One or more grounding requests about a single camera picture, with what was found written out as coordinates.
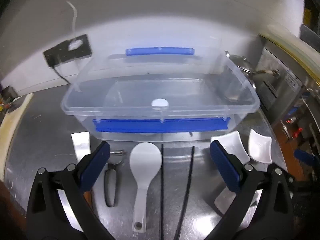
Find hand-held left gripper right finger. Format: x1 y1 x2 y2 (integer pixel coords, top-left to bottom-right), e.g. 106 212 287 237
205 140 297 240

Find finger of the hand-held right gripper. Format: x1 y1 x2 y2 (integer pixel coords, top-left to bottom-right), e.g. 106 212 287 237
294 149 316 165

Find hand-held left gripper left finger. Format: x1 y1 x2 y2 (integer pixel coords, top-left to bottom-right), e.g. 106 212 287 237
26 141 115 240

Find black handled peeler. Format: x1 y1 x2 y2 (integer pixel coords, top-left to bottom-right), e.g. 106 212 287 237
104 150 125 207

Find metal spatula wooden handle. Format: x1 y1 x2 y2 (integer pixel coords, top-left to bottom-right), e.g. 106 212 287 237
71 131 94 210

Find black chopstick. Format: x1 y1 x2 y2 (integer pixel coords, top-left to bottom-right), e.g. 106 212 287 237
160 144 165 240
174 146 196 240

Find white rice paddle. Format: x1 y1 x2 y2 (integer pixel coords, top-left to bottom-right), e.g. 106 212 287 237
129 142 162 232

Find clear plastic container blue clips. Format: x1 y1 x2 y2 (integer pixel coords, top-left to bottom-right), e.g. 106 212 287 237
61 46 260 143

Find white square dish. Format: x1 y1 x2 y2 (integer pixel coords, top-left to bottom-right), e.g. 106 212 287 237
211 131 250 164
214 187 258 215
248 129 272 163

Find stainless steel kitchen appliance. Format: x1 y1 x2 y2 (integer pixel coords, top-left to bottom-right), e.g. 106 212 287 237
255 34 320 130

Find cream plastic board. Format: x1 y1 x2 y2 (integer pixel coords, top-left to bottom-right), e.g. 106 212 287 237
0 94 34 178

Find steel pot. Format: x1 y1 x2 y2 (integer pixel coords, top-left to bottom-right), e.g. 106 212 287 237
225 51 257 90

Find black cable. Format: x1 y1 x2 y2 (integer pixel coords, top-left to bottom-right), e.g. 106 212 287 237
53 64 72 84

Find black wall socket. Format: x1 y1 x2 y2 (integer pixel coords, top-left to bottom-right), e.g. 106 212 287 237
43 34 92 67

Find white plug with cable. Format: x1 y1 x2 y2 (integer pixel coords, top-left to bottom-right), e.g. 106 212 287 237
66 1 83 51

